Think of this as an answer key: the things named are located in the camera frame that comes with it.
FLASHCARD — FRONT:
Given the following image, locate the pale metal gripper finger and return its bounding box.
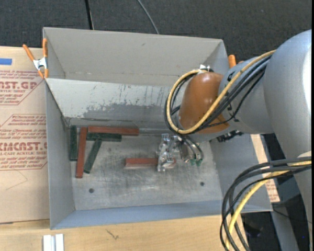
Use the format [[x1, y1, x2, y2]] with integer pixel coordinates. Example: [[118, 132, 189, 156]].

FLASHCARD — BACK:
[[158, 135, 174, 158], [156, 156, 175, 173]]

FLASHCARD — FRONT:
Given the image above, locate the red-brown block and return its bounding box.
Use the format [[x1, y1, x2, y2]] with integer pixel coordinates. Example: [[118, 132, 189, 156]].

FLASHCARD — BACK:
[[75, 127, 88, 179], [124, 157, 176, 170], [87, 125, 140, 136]]

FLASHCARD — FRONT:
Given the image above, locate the grey metal bin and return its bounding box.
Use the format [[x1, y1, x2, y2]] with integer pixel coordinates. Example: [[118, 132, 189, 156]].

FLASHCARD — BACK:
[[42, 27, 273, 231]]

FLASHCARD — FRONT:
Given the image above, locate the dark green flat block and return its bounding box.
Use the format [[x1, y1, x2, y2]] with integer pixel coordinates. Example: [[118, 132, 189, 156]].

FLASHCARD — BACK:
[[86, 132, 122, 142], [83, 138, 103, 174], [69, 125, 79, 162]]

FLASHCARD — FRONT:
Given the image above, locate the brown cardboard board, red print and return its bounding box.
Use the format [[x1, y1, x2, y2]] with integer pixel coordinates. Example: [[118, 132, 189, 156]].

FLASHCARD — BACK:
[[0, 45, 281, 225]]

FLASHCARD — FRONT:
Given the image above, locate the black cylinder on white bracket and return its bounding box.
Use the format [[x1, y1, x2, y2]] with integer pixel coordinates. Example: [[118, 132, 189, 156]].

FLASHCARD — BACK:
[[216, 130, 243, 143]]

